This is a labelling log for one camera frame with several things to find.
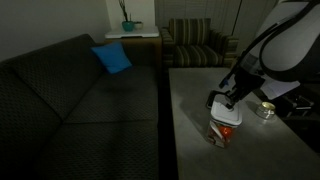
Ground blue throw pillow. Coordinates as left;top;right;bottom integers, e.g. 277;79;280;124
90;41;133;75

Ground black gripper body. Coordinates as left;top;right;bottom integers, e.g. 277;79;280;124
231;68;267;98

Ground dark patterned fabric sofa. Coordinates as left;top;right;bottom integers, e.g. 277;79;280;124
0;33;161;180

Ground clear container with snacks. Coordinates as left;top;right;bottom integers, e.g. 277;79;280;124
205;116;238;149

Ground window blinds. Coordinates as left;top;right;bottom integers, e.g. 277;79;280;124
154;0;242;34

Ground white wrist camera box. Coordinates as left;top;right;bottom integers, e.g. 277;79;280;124
261;79;301;100

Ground glass jar candle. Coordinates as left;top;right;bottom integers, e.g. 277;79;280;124
255;101;277;120

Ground wooden side table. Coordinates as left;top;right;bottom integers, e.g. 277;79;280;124
104;25;163;74

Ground white lid with round button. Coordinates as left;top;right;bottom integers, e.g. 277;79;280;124
210;100;243;127

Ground teal plant pot with stems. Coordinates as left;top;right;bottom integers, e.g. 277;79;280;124
118;0;136;33

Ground black low device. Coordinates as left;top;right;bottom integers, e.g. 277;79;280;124
283;94;315;118

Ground striped armchair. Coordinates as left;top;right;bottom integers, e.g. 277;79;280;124
159;17;240;71

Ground white board on side table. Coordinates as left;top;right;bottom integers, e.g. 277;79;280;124
104;25;160;40

